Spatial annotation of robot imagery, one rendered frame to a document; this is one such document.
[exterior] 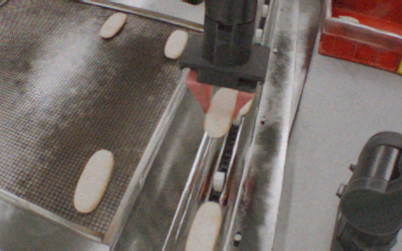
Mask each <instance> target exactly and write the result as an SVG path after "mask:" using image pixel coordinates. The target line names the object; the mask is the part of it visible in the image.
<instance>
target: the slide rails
mask: <svg viewBox="0 0 402 251"><path fill-rule="evenodd" d="M264 4H265V2H264V0H258V4H257V13H256V22H255V27H254V28H255V32H254V37H253V43H254V41H255V37H256V29H257V27H258V24H259V22H260V18H261V13H262V7H263V5H264ZM277 4H278V0H271V2H270V5H269V13H268V16H267V19H266V22H265V23H266V25H265V28H264V32H263V35H262V43H261V45H262V46H267V47H269V46H270V41H271V38H272V35H271V34H272V31H273V27H274V23H275V16H276V10H277ZM253 43H252V44H253ZM260 83H261V82H258V84H257V87H256V94H255V96H254V98H253V102H252V105H251V107H250V109H249V111H248V112H247V113H246V114H245V115H242V124H241V127H240V131H239V134H238V138H237V141H236V144H235V150H234V154H233V158H232V160H231V163H230V167H229V170H228V174H227V177H226V179H225V183H224V187H223V190H222V194H221V198H220V202H219V207H220V209H221V228H220V232H219V235H218V239H217V242H216V245H215V249H214V251H224V247H225V244H226V239H227V237H228V231H229V226H230V222H231V219H232V215H233V211H234V208H235V201H236V196H237V193H238V190H239V186H240V182H241V177H242V170H243V167H244V162H245V159H246V154H247V151H248V147H249V140H250V136H251V133H252V128H253V124H254V120H255V116H256V109H257V105H258V101H259V97H260V93H261V89H262V86H261V85H260ZM228 131H229V130H228ZM228 131H227V133H226V134H225V135H224V136H222V137H220V138H212V141H211V144H210V147H209V149H208V154H207V157H206V159H205V163H204V166H203V168H202V170H201V175H200V178H199V180H198V183H197V186H196V188H195V191H194V196H193V198H192V200H191V203H190V206H189V209H188V211H187V215H186V218H185V220H184V223H183V225H182V230H181V234H180V237H179V240H178V241H177V244H176V246H175V249H174V251H185V247H186V243H187V235H188V233H189V229H190V227H191V224H192V222H193V220H194V217H195V215H196V213H197V212H198V210H199V209H200V207H201V206H202V205H203V204H204V203H206V202H208V198H209V195H210V193H211V189H212V186H213V184H214V177H215V172H217V169H218V166H219V164H220V160H221V155H222V152H223V149H224V146H225V143H226V139H227V136H228Z"/></svg>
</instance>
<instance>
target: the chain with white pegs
mask: <svg viewBox="0 0 402 251"><path fill-rule="evenodd" d="M270 2H271V0H266V1H265V5H263V7H262V19H261V22H260V24H259V27H258V29H256V41H255V44H259V45H261V43H262V35H263V32H264V28H265V25H266V23H265V22H266V19H267V16H268V13H269V5H270ZM241 124H242V109H241V111H240V113H239V115H238V117H237V119H234V120H233V124H232V127H231V130H230V134H229V136H228V142H227V145H226V148H225V152H224V154H223V158H222V161H221V165H220V169H219V172H215V177H214V190H213V192H212V196H211V198H210V201H212V202H215V203H216V204H218V205H219V202H220V198H221V194H222V190H223V186H224V183H225V179H226V177H227V174H228V170H229V167H230V163H231V160H232V158H233V154H234V150H235V144H236V141H237V138H238V134H239V131H240V127H241ZM233 130H235V131H233ZM231 135H234V136H235V137H234V136H231ZM230 140H231V141H234V142H231V141H230ZM229 146H232V147H233V148H231V147H229ZM227 152H229V153H227ZM225 158H228V159H225ZM223 163H226V164H228V165H223ZM222 169H223V170H227V171H226V172H223V171H222ZM214 196H217V197H218V200H217V199H215V198H214Z"/></svg>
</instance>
